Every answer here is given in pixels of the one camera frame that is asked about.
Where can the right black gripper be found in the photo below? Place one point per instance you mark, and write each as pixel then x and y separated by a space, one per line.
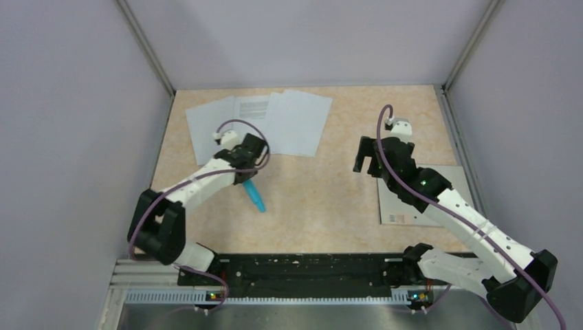
pixel 366 149

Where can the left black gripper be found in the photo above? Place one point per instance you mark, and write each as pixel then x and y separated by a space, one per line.
pixel 241 181

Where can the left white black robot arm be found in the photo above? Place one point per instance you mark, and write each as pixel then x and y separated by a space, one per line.
pixel 158 226

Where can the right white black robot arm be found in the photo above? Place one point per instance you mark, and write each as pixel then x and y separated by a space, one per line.
pixel 510 276

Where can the cyan marker pen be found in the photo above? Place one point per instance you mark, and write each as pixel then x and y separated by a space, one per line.
pixel 254 195

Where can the lower right paper sheet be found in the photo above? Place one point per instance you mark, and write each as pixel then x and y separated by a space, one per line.
pixel 272 123

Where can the printed white paper sheet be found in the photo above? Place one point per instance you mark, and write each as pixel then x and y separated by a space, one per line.
pixel 253 109

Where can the top right paper sheet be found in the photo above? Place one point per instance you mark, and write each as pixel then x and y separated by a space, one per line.
pixel 301 122

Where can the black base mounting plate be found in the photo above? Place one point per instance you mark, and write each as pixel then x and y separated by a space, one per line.
pixel 357 275

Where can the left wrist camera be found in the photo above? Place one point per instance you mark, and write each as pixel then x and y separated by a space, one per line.
pixel 227 139

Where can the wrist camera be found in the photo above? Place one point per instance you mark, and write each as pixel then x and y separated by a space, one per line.
pixel 227 139
pixel 399 128

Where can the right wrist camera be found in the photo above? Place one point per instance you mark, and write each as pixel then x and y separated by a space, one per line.
pixel 399 128

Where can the aluminium rail frame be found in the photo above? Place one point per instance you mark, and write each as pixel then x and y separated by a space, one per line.
pixel 129 274

